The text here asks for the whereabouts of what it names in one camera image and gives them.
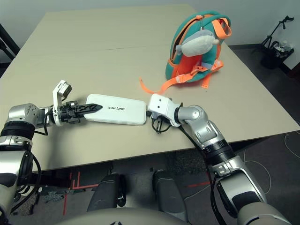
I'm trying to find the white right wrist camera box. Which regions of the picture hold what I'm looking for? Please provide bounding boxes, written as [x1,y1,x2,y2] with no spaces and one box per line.
[147,93,182,128]

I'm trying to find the grey left robot leg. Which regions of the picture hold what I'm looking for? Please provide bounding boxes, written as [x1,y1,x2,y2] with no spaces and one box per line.
[87,172,127,213]

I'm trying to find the black tripod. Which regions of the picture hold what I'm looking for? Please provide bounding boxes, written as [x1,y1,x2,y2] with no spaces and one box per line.
[261,15,295,51]

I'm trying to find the grey shark plush keychain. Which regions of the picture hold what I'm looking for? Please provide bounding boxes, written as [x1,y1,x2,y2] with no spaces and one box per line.
[175,30,222,57]

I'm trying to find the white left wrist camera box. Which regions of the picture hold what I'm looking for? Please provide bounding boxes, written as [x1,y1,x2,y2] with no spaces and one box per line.
[52,80,73,127]

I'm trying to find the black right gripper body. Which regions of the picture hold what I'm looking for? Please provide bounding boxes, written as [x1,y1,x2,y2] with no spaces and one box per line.
[146,110,166,126]

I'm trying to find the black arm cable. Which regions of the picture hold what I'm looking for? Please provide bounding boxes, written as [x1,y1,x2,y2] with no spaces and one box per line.
[151,116,237,225]
[9,110,51,214]

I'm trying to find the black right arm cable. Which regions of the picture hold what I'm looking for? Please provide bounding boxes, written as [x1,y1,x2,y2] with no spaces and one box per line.
[151,116,237,225]

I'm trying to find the grey right robot leg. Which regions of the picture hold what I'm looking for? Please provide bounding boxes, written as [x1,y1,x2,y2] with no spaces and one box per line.
[152,170,188,222]

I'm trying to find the red floor tape lines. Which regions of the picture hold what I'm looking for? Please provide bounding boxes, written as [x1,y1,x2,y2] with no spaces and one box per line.
[62,171,99,216]

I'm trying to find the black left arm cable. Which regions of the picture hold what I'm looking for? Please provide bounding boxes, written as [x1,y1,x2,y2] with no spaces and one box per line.
[9,110,51,214]

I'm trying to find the grey robot leg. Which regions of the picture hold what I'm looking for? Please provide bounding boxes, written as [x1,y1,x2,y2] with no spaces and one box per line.
[152,170,188,222]
[87,172,127,213]

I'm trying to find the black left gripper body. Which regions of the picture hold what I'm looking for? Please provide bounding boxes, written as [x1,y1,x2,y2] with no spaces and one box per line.
[58,100,86,125]

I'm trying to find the white caster wheel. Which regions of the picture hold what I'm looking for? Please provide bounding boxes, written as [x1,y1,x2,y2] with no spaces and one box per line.
[17,185,32,196]

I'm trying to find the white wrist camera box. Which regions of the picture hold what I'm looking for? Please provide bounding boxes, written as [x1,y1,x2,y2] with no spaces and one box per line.
[147,93,182,128]
[52,80,73,127]

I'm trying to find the grey robot torso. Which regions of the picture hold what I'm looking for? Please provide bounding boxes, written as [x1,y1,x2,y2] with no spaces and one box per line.
[55,207,190,225]

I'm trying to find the black trash bin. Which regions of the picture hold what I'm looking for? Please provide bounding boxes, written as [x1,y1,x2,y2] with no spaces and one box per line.
[261,41,295,70]

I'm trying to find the teal and orange backpack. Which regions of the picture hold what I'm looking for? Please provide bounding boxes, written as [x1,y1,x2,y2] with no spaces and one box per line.
[138,10,233,94]

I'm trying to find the white Unitree box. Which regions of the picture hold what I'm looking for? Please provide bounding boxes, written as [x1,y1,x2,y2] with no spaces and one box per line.
[83,93,147,127]

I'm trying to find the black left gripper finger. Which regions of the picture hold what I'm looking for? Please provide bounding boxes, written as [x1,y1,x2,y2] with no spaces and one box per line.
[76,104,103,116]

